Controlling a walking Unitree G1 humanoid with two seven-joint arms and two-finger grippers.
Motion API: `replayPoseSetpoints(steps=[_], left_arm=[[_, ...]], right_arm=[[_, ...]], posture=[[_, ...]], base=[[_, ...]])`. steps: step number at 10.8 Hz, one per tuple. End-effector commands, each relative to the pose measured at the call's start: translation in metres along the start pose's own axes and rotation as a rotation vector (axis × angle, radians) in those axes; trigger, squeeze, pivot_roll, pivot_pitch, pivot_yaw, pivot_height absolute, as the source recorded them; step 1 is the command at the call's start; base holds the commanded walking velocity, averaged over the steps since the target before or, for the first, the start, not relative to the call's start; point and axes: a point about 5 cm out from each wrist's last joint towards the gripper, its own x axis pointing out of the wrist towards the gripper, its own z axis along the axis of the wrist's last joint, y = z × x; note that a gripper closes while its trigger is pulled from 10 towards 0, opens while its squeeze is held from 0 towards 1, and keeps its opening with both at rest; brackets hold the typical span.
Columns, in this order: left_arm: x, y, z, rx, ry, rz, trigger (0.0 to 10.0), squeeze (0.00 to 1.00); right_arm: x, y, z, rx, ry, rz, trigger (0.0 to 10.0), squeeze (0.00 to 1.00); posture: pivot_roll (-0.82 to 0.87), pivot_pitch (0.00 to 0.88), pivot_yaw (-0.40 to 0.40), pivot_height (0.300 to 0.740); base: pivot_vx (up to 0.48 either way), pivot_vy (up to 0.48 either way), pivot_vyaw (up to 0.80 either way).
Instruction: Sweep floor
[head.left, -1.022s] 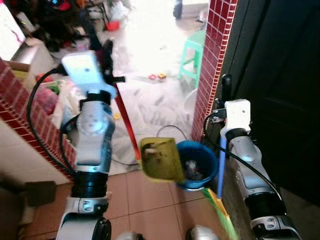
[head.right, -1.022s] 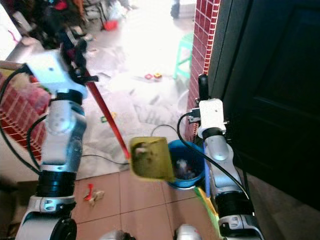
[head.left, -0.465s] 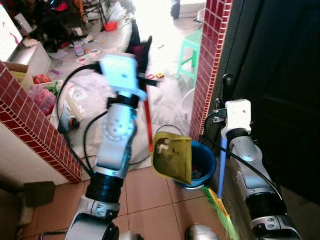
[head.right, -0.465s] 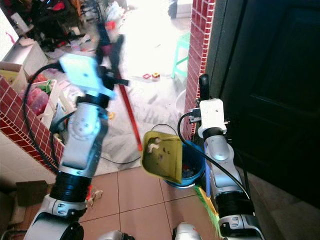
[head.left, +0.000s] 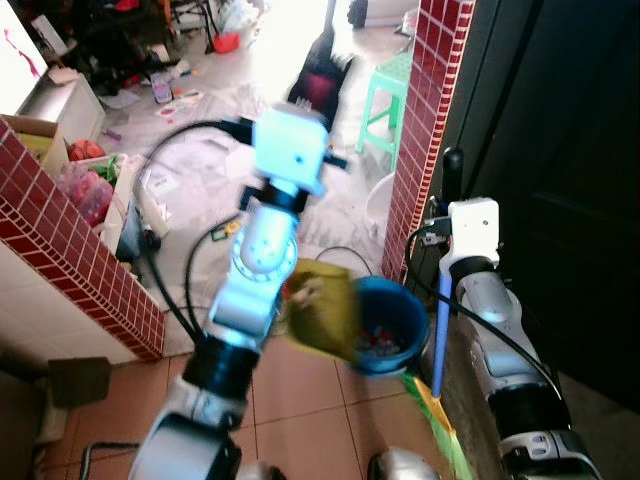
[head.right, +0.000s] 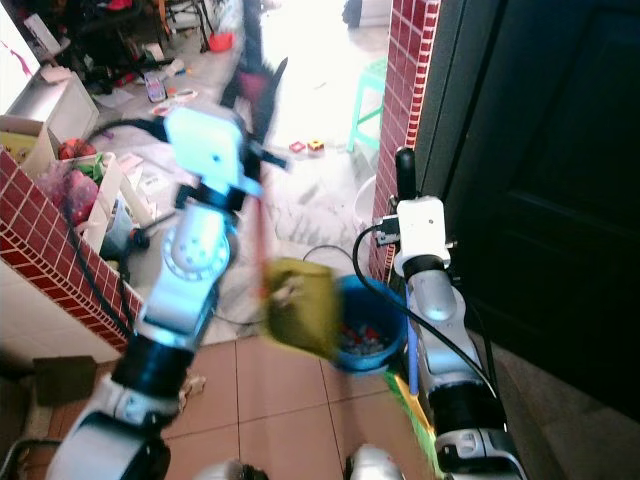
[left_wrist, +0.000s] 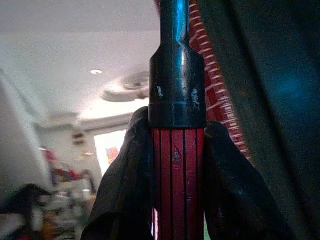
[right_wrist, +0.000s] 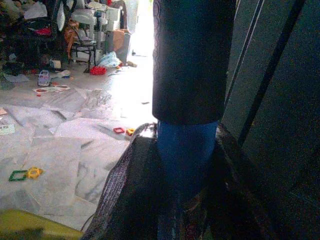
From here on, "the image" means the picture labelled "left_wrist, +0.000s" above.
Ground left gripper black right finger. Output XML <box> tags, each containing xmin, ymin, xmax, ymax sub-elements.
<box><xmin>203</xmin><ymin>120</ymin><xmax>296</xmax><ymax>240</ymax></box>

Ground white plaster ceiling medallion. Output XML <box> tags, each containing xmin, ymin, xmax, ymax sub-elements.
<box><xmin>100</xmin><ymin>70</ymin><xmax>151</xmax><ymax>103</ymax></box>

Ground red handled olive broom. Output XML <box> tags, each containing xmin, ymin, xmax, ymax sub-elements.
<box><xmin>148</xmin><ymin>0</ymin><xmax>207</xmax><ymax>240</ymax></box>

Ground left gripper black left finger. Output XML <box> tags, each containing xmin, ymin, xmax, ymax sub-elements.
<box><xmin>81</xmin><ymin>106</ymin><xmax>155</xmax><ymax>240</ymax></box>

